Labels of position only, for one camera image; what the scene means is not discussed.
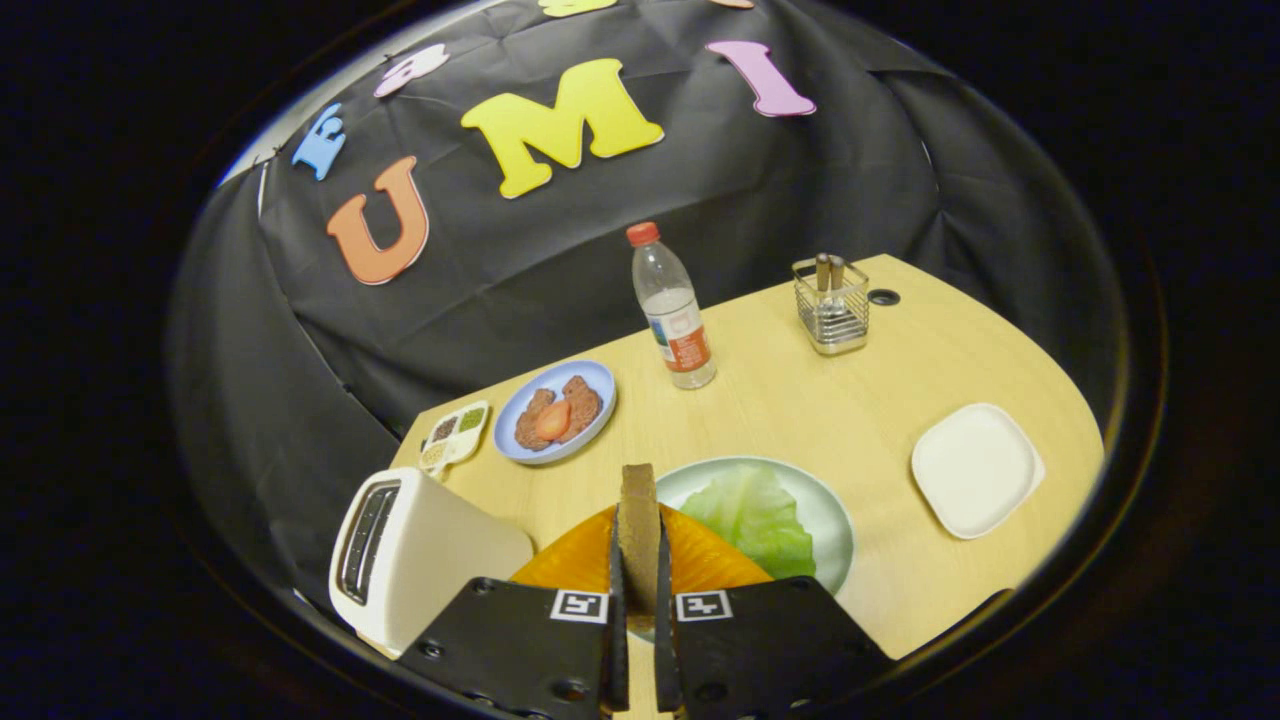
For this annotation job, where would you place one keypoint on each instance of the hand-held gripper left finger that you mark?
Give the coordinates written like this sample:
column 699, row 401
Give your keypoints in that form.
column 520, row 650

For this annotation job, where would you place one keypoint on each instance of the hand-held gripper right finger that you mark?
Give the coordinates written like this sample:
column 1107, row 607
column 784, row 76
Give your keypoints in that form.
column 760, row 650

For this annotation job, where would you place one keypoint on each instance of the green lettuce leaf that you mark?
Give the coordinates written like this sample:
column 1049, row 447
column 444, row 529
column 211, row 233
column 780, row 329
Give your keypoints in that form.
column 750, row 520

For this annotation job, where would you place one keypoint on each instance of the brown bread slice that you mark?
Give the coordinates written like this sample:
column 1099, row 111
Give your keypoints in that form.
column 640, row 540

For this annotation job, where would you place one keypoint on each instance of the white toaster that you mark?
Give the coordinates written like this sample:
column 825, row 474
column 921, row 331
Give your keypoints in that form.
column 440, row 560

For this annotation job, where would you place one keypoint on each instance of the pale green round plate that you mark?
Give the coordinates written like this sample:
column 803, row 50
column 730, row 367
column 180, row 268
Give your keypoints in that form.
column 832, row 520

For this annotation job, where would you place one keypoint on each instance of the brown meat patty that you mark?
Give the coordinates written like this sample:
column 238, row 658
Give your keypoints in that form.
column 585, row 405
column 525, row 430

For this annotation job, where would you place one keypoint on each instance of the white compartment seasoning dish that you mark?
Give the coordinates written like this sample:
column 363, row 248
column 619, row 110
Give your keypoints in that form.
column 455, row 435

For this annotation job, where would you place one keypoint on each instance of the red tomato slice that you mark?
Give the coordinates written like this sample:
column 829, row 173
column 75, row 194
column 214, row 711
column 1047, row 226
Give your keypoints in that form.
column 552, row 420

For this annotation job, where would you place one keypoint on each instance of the blue round plate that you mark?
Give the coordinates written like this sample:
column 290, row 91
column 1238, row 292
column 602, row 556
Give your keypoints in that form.
column 600, row 385

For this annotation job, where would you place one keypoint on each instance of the small white square plate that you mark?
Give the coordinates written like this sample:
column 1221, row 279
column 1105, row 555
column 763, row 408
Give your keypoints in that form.
column 975, row 470

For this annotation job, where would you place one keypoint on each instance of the clear water bottle red cap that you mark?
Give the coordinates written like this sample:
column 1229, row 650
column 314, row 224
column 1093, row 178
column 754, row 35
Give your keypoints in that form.
column 680, row 340

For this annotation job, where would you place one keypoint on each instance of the black backdrop cloth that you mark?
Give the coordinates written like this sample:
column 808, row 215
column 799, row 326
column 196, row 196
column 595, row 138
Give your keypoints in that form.
column 500, row 270

